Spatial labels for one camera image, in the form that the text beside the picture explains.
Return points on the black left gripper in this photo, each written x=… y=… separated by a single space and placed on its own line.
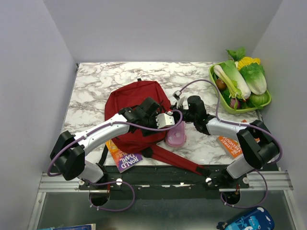
x=148 y=132

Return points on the green round pumpkin toy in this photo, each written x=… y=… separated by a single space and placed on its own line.
x=257 y=100

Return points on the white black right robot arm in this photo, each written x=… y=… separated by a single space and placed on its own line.
x=256 y=142

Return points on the orange green Treehouse book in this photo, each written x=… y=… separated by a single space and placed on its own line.
x=231 y=146

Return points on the green napa cabbage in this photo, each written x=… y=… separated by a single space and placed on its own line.
x=253 y=75

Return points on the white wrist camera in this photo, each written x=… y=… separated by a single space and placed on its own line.
x=179 y=99
x=164 y=120

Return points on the purple onion toy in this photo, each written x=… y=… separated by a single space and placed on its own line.
x=235 y=103

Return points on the pink blue pencil case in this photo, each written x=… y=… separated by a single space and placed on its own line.
x=176 y=137

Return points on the orange purple Roald Dahl book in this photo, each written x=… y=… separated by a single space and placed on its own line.
x=123 y=161

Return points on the yellow corn toy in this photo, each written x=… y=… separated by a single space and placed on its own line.
x=245 y=61

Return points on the red student backpack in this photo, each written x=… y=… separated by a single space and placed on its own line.
x=142 y=142

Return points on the dark blue pencil case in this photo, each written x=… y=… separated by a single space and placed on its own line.
x=257 y=218

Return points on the green leafy vegetable toy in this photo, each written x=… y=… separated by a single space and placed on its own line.
x=238 y=54

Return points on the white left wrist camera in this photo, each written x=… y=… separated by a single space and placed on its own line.
x=164 y=120

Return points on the blue book at bottom edge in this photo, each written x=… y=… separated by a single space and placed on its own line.
x=78 y=227

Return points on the brown mushroom toy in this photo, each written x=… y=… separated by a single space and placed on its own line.
x=221 y=85

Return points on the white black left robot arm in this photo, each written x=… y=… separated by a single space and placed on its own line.
x=70 y=150

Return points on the aluminium rail frame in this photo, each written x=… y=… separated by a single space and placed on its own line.
x=272 y=180

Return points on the white green bok choy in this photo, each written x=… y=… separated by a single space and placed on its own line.
x=229 y=74

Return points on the green vegetable basket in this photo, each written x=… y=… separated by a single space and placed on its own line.
x=225 y=99

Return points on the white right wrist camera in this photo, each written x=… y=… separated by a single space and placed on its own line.
x=179 y=99

